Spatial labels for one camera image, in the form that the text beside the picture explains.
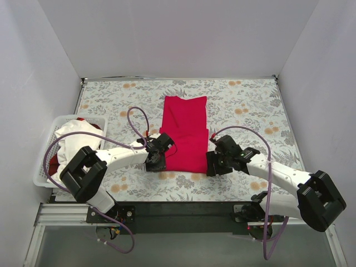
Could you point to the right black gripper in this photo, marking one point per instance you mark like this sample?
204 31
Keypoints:
216 163

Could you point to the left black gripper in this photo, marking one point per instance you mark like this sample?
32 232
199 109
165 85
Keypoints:
166 141

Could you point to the white t shirt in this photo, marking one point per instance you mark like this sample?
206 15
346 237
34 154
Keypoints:
75 136

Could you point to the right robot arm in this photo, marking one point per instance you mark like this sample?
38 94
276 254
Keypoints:
313 198

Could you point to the white plastic laundry basket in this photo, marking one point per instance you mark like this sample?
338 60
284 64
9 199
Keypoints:
40 178

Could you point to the floral patterned table mat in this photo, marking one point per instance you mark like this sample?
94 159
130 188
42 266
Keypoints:
250 111

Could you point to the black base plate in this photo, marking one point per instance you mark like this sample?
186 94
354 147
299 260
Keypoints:
187 217

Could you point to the aluminium frame rail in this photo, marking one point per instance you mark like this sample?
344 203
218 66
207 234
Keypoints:
74 235

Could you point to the dark red t shirt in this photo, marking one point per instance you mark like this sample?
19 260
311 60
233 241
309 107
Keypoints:
53 164

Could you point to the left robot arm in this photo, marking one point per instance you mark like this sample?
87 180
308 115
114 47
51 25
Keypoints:
83 175

